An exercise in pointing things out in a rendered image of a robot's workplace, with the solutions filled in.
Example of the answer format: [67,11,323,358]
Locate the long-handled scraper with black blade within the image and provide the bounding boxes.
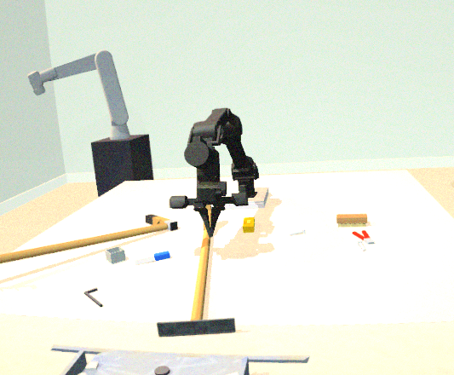
[157,225,236,338]

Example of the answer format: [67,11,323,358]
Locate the red-handled pliers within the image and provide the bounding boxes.
[353,230,375,245]

